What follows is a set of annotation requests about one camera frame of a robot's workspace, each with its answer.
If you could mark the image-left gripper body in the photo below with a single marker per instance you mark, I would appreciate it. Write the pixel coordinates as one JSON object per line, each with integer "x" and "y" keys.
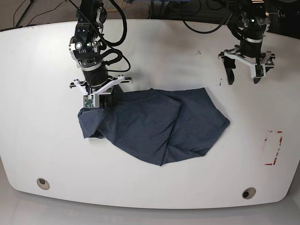
{"x": 99, "y": 81}

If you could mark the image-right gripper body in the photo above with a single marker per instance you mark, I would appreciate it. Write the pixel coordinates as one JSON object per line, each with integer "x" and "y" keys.
{"x": 249, "y": 53}

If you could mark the dark blue t-shirt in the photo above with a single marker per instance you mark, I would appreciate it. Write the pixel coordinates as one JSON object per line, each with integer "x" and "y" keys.
{"x": 157, "y": 126}

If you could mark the red tape rectangle marking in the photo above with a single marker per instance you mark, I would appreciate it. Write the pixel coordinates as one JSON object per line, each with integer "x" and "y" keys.
{"x": 271, "y": 147}

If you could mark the black tripod stand leg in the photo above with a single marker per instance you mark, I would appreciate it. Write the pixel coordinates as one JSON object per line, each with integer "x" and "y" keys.
{"x": 23, "y": 14}

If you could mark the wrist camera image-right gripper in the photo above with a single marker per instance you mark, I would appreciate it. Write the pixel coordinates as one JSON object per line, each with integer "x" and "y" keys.
{"x": 258, "y": 70}

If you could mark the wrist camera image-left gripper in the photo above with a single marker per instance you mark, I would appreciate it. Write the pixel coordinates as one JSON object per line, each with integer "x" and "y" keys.
{"x": 90, "y": 101}

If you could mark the left table cable grommet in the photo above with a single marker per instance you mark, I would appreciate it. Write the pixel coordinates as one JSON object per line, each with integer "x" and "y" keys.
{"x": 43, "y": 184}

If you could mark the table cable grommet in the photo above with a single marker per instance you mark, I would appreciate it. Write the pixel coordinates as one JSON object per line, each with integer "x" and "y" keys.
{"x": 249, "y": 193}
{"x": 43, "y": 184}

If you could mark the right table cable grommet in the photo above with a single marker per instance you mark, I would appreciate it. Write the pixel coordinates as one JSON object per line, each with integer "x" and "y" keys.
{"x": 249, "y": 193}

